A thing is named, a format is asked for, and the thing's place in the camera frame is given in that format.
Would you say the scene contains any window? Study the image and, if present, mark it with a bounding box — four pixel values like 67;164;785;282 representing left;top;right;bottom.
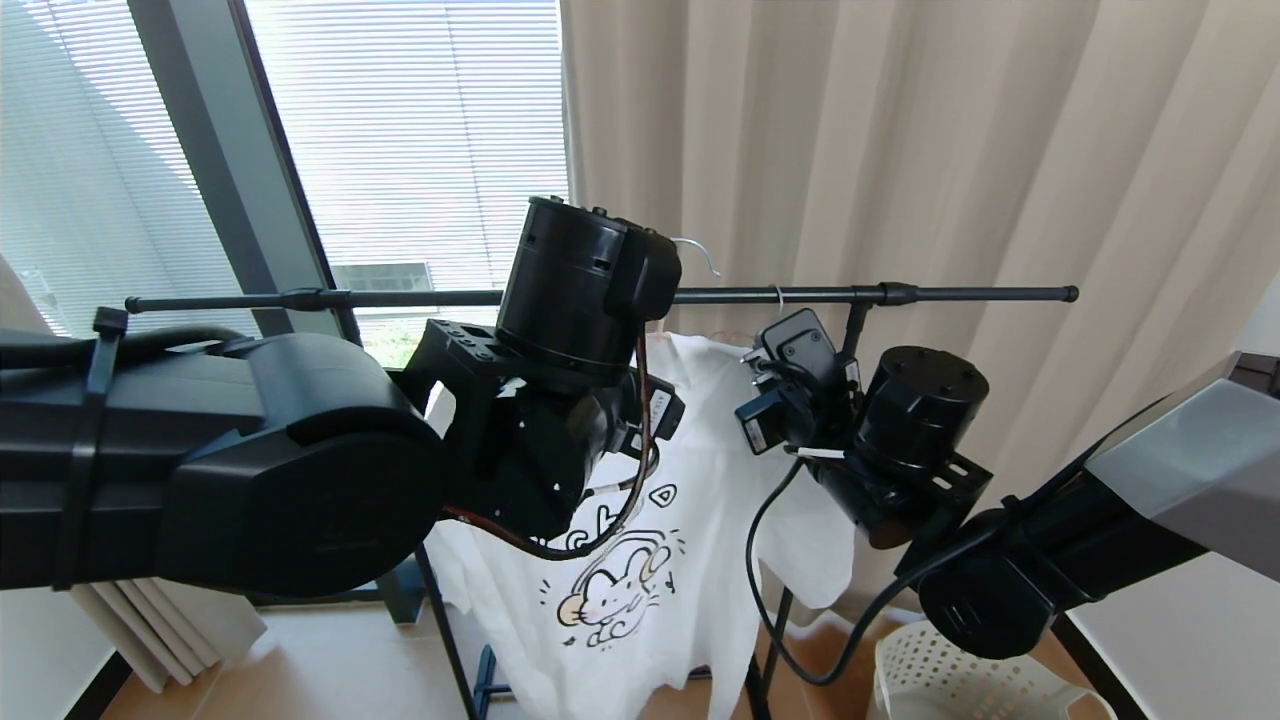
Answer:
0;0;576;361

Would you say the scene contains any white laundry basket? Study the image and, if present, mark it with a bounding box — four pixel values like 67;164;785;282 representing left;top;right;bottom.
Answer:
873;620;1119;720

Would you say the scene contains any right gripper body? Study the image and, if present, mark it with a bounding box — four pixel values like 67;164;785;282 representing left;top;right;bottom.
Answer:
735;385;993;551

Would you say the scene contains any beige curtain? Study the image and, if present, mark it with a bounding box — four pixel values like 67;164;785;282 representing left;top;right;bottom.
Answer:
0;255;269;693
558;0;1280;626

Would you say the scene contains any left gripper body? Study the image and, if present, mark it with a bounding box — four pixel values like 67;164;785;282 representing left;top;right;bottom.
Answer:
440;365;687;541

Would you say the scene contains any black clothes rack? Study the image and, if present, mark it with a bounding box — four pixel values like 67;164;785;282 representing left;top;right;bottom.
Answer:
125;283;1081;720

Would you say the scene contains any white garment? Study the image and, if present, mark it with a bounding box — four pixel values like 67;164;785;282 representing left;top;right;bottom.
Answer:
425;332;857;720

